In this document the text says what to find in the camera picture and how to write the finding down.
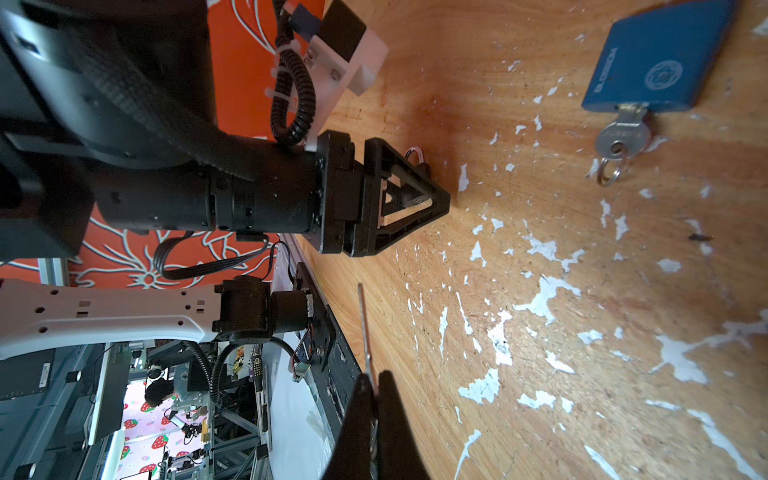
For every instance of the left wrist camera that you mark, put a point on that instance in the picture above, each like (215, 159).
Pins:
(342, 54)

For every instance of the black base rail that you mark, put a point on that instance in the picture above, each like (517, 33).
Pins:
(333, 368)

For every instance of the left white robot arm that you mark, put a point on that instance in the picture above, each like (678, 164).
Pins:
(109, 106)

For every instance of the black padlock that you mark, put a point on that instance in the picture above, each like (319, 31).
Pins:
(415, 157)

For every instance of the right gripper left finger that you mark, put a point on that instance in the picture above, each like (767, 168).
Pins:
(351, 458)

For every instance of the blue padlock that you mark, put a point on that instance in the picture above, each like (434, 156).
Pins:
(660, 58)

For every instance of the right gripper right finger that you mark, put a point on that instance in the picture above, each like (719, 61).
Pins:
(397, 453)

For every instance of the small key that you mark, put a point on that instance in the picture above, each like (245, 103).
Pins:
(621, 141)

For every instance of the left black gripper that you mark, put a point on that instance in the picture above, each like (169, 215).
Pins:
(398, 185)

